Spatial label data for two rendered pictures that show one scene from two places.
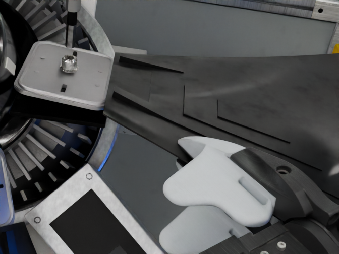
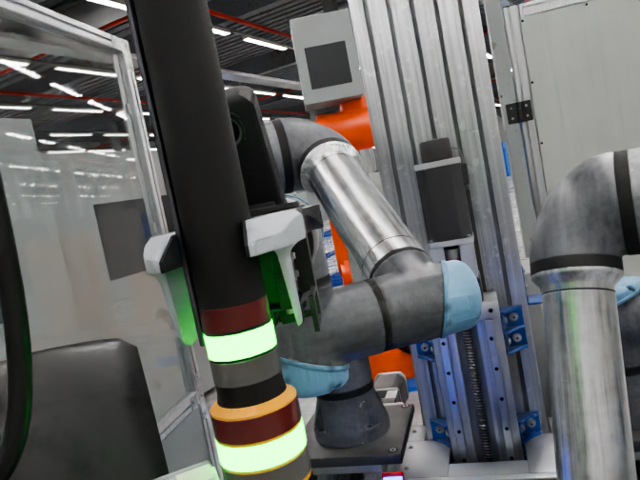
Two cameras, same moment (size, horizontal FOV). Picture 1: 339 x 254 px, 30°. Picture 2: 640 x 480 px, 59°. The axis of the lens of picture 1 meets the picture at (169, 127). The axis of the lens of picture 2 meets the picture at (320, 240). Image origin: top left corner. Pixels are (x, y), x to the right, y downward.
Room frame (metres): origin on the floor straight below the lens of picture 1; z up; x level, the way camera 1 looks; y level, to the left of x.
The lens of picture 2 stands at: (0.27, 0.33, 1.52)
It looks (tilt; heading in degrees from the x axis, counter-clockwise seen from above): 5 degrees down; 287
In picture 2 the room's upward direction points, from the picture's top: 11 degrees counter-clockwise
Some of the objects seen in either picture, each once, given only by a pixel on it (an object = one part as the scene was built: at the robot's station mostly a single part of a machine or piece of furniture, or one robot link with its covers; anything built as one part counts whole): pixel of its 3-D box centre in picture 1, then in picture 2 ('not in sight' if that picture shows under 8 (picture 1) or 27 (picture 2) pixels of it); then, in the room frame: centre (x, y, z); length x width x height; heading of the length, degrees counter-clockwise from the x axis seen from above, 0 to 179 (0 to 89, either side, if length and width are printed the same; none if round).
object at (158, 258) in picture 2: not in sight; (182, 290); (0.43, 0.07, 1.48); 0.09 x 0.03 x 0.06; 96
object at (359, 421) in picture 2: not in sight; (348, 406); (0.61, -0.72, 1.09); 0.15 x 0.15 x 0.10
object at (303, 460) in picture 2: not in sight; (266, 463); (0.40, 0.08, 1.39); 0.04 x 0.04 x 0.01
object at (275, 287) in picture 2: not in sight; (262, 262); (0.43, -0.04, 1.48); 0.12 x 0.08 x 0.09; 105
